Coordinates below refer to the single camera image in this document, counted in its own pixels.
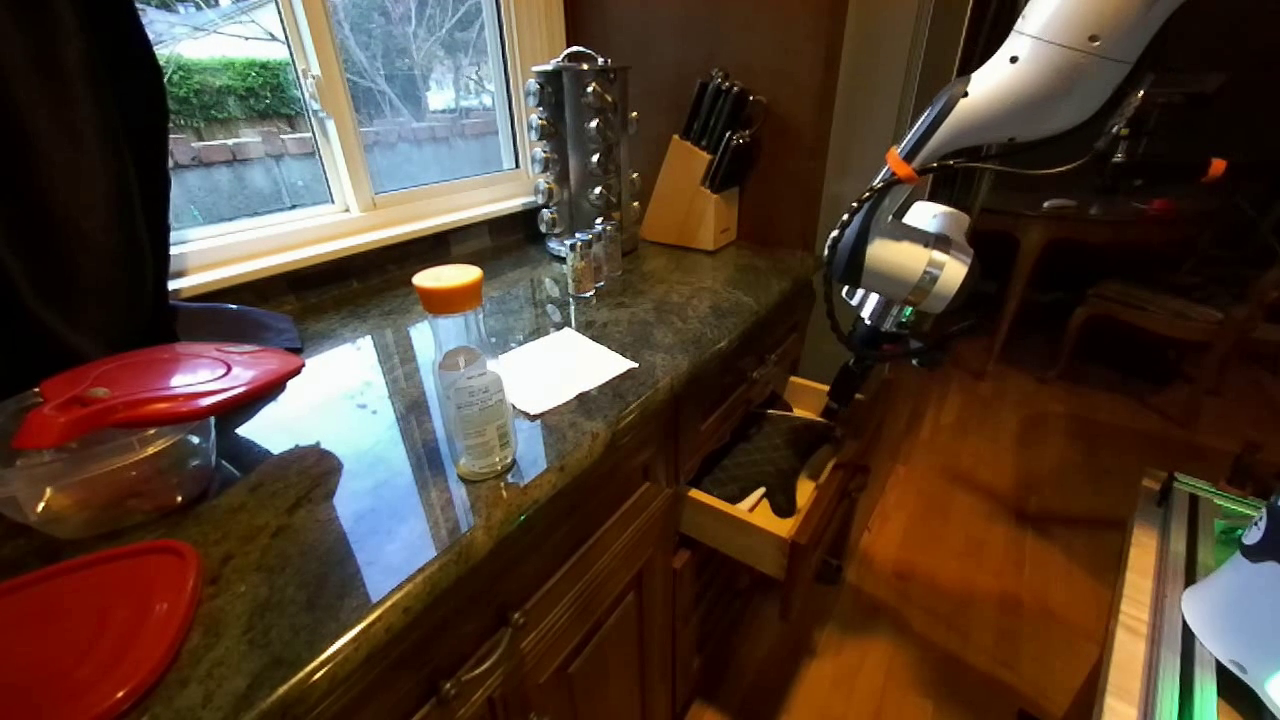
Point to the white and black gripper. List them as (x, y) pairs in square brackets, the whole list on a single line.
[(881, 263)]

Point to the wooden drawer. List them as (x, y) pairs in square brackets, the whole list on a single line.
[(749, 528)]

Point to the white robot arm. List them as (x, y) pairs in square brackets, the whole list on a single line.
[(1056, 64)]

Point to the wooden knife block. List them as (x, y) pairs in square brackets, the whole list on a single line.
[(698, 184)]

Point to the black oven mitt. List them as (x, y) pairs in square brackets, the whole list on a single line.
[(766, 463)]

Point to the wooden chair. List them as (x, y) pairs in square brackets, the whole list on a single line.
[(1156, 310)]

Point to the metal spice rack carousel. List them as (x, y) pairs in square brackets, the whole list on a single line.
[(581, 144)]

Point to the white paper napkin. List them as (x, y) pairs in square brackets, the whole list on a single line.
[(558, 370)]

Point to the clear jar orange lid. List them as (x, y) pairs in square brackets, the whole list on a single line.
[(475, 399)]

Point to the white framed window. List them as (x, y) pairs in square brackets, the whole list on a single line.
[(316, 131)]

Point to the granite kitchen counter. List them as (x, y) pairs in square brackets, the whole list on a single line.
[(351, 571)]

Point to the glass bowl red lid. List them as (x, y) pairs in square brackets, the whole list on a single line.
[(126, 437)]

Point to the red plastic lid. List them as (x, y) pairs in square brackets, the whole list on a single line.
[(89, 637)]

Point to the metal cabinet door handle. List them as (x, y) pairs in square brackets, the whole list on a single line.
[(477, 690)]

